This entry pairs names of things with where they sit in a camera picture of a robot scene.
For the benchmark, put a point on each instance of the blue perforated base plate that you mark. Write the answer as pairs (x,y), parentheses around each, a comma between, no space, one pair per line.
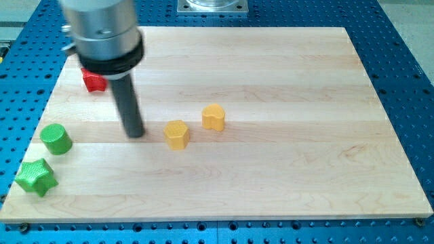
(35,60)

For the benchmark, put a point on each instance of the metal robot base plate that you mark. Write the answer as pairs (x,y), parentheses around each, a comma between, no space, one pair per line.
(212,6)

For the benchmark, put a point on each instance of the green cylinder block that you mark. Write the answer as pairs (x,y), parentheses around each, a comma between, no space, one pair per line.
(56,139)

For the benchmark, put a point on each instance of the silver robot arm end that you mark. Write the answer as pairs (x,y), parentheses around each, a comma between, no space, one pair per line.
(105,35)

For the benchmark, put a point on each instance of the yellow hexagon block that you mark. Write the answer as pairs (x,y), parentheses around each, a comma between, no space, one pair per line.
(176,134)

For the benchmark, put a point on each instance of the wooden board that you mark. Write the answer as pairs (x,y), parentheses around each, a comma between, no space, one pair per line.
(305,136)

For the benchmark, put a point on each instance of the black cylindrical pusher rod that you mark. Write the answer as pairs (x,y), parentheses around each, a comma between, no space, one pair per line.
(127,106)

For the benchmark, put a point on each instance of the green star block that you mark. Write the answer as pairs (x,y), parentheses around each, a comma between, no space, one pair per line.
(36,176)

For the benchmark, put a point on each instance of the red star block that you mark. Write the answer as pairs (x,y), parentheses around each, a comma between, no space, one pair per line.
(93,81)

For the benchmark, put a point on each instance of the yellow heart block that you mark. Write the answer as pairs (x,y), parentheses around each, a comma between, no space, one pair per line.
(213,117)

